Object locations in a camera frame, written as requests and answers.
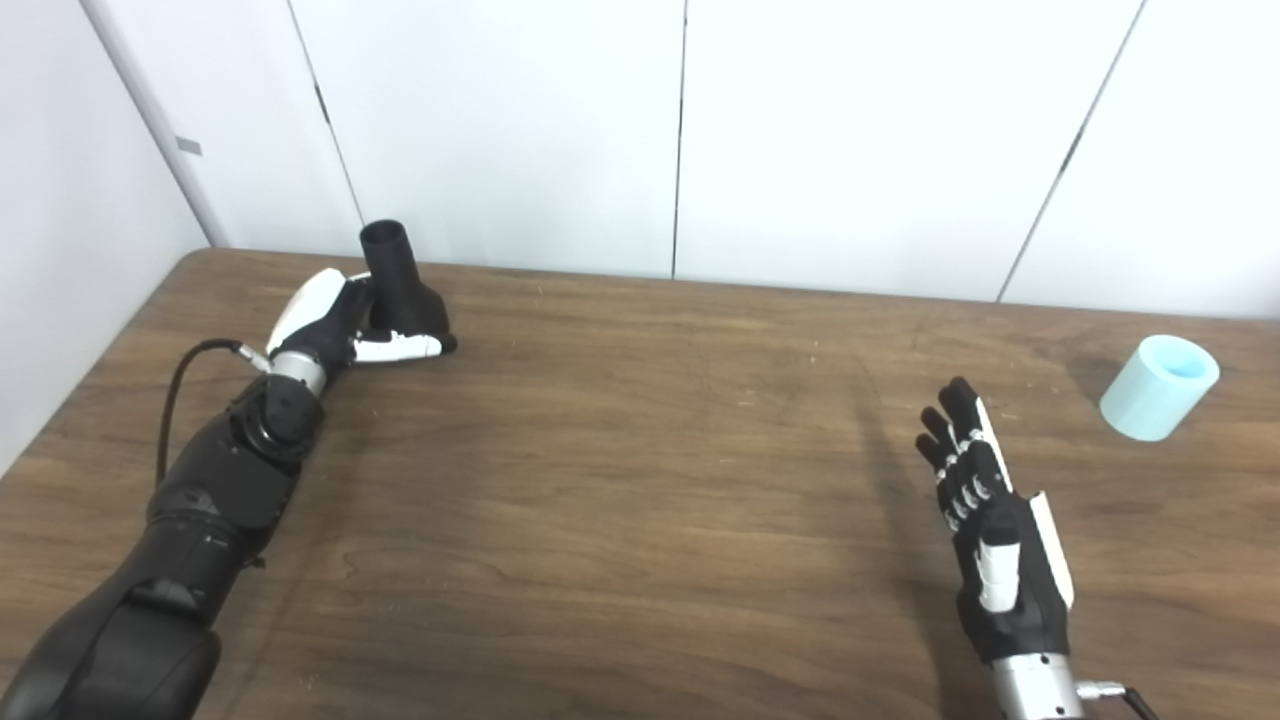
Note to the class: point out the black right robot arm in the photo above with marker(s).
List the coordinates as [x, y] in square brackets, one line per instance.
[1035, 690]

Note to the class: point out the black nozzle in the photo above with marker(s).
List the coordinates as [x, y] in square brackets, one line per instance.
[400, 290]

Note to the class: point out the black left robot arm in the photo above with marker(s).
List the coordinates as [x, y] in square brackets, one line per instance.
[200, 530]

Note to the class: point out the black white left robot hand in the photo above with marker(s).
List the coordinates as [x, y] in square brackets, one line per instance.
[310, 300]

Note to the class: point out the small grey wall tag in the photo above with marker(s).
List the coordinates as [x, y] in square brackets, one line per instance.
[189, 146]

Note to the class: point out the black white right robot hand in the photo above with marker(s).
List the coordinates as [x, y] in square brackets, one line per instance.
[1025, 600]

